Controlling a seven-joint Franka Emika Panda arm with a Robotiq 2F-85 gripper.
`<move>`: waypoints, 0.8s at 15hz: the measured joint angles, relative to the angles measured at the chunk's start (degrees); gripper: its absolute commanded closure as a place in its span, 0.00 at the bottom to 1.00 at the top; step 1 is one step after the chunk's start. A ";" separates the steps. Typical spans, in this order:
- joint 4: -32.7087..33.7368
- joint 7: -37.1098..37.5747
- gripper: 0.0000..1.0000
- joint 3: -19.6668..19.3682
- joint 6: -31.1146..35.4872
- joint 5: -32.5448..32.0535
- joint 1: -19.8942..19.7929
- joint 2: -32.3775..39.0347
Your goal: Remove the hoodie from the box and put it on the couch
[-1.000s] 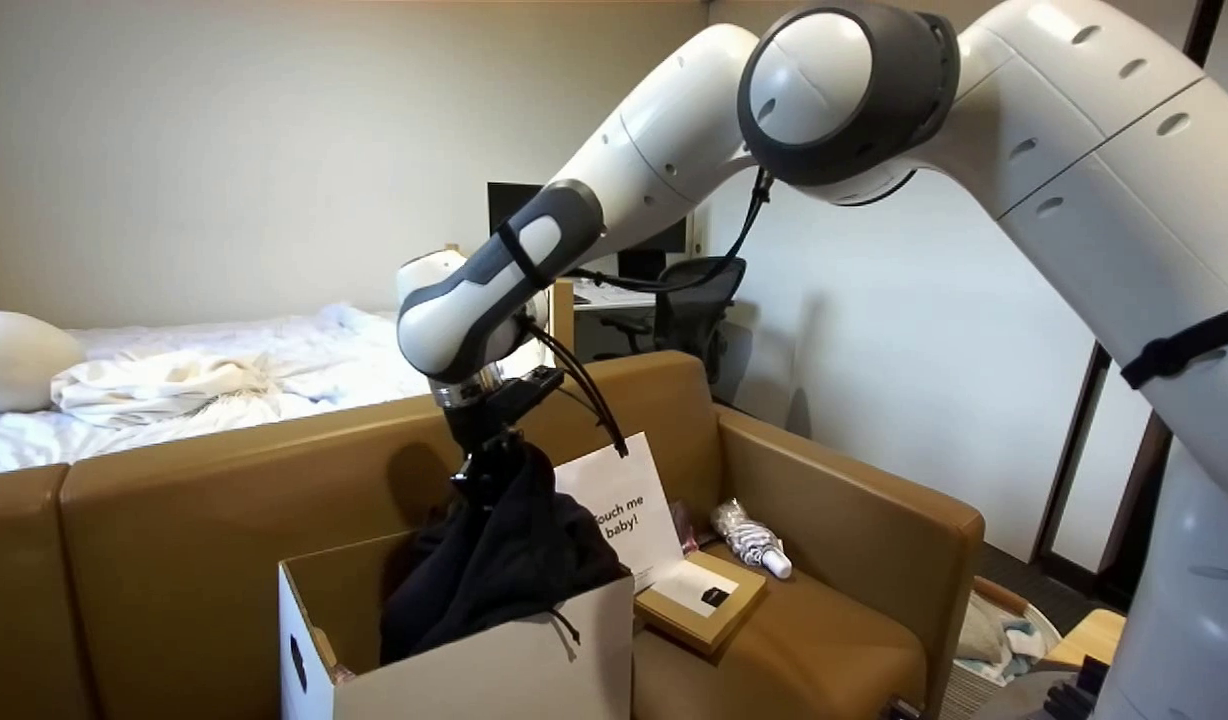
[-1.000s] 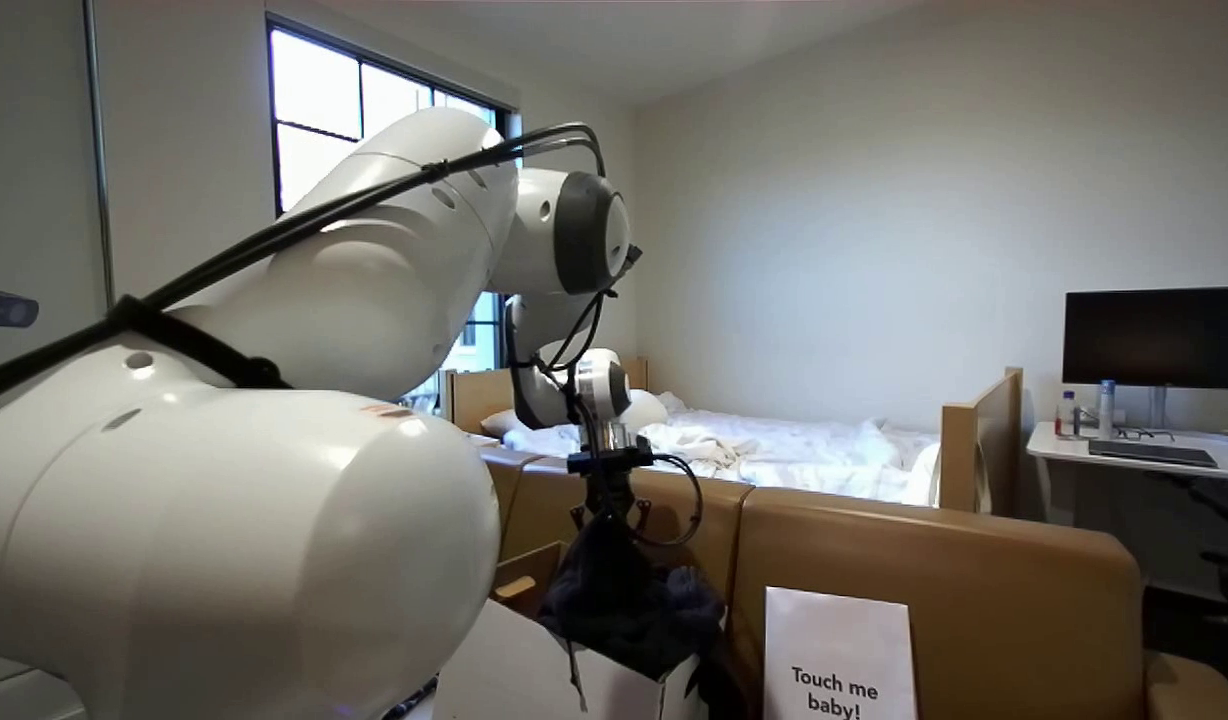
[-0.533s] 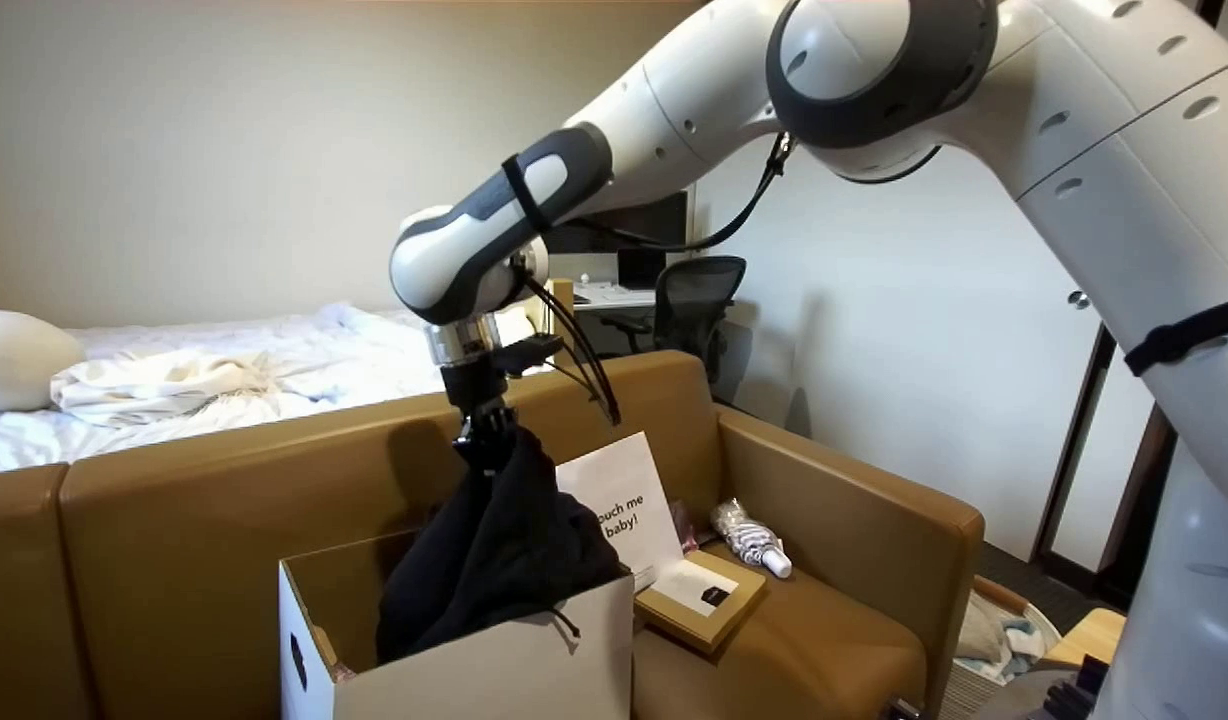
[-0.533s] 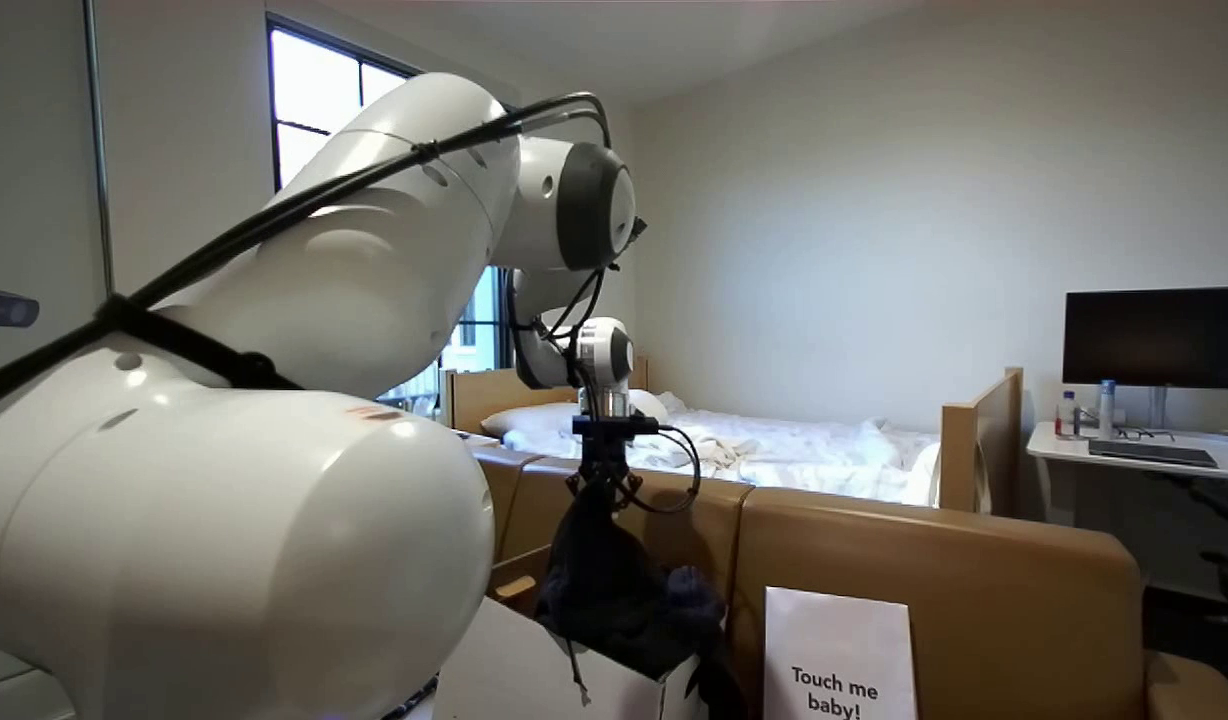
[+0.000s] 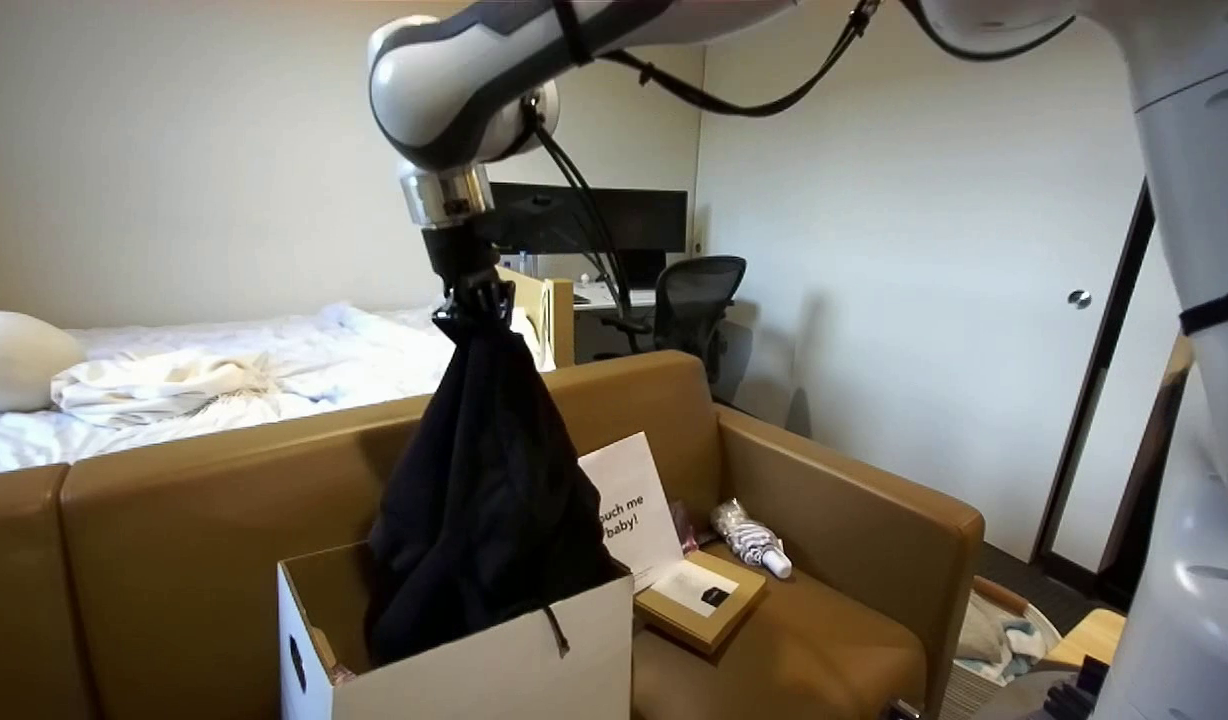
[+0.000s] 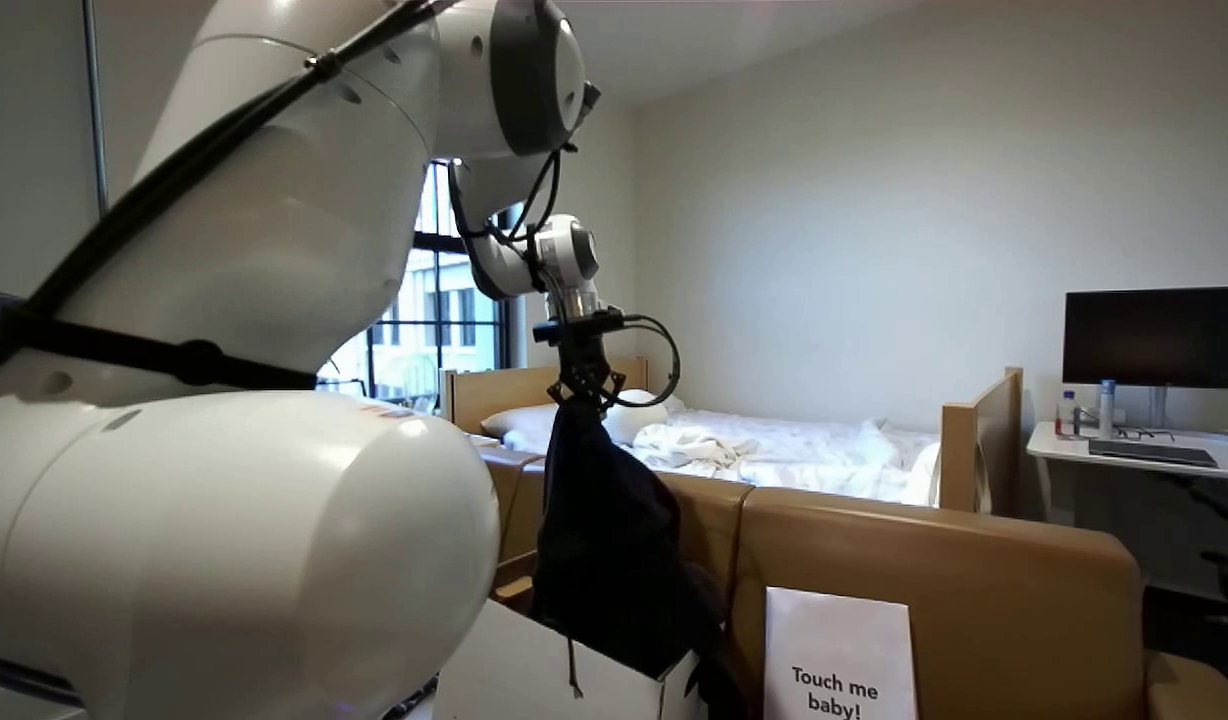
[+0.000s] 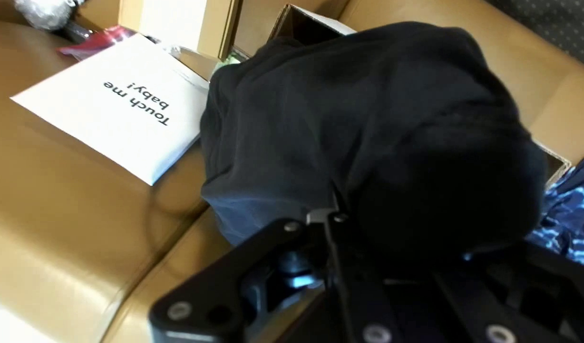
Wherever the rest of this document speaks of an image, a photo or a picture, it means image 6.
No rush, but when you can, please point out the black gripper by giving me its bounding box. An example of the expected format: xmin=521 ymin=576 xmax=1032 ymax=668
xmin=550 ymin=314 xmax=627 ymax=408

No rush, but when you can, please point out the dark navy hoodie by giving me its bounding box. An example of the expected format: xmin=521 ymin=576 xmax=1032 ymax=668
xmin=529 ymin=395 xmax=756 ymax=720

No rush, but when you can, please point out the white cardboard box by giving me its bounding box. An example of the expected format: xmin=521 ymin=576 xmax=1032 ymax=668
xmin=428 ymin=596 xmax=712 ymax=720

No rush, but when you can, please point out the tan leather couch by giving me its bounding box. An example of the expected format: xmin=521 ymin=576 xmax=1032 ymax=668
xmin=485 ymin=454 xmax=1228 ymax=720

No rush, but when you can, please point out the white pillow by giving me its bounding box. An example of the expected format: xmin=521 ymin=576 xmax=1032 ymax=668
xmin=478 ymin=400 xmax=566 ymax=454
xmin=601 ymin=393 xmax=692 ymax=450

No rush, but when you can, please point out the black framed window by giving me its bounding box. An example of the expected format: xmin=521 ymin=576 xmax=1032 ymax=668
xmin=313 ymin=156 xmax=524 ymax=416

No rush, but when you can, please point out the crumpled white blanket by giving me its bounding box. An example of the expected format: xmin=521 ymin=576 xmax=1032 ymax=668
xmin=627 ymin=408 xmax=907 ymax=493

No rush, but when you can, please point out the white bed mattress sheet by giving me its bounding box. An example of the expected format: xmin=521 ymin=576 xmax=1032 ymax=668
xmin=473 ymin=395 xmax=948 ymax=513

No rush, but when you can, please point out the white touch me baby sign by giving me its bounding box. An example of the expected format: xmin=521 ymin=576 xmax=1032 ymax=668
xmin=759 ymin=585 xmax=922 ymax=720

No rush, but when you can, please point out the white desk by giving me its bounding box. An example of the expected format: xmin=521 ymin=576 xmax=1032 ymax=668
xmin=1025 ymin=416 xmax=1228 ymax=527

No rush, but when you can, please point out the black keyboard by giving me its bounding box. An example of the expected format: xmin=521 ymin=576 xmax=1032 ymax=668
xmin=1085 ymin=436 xmax=1224 ymax=473

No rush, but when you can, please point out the black computer monitor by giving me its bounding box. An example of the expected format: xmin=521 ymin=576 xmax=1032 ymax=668
xmin=1059 ymin=285 xmax=1228 ymax=395

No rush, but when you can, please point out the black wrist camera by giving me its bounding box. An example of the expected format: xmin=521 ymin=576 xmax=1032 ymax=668
xmin=529 ymin=310 xmax=579 ymax=347

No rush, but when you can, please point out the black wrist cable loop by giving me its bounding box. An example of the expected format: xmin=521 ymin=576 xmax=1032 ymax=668
xmin=610 ymin=310 xmax=683 ymax=412

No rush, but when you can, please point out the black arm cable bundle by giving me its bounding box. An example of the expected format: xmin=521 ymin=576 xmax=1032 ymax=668
xmin=0 ymin=0 xmax=464 ymax=395

